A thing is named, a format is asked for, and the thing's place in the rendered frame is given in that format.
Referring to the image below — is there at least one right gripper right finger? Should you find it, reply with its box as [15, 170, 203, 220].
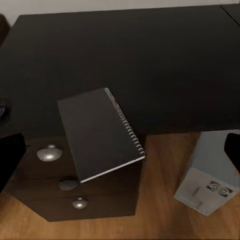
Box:
[224, 133, 240, 173]

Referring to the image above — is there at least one desktop computer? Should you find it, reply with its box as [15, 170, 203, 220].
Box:
[173, 129, 240, 216]

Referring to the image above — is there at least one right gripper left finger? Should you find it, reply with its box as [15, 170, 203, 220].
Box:
[0, 133, 26, 193]

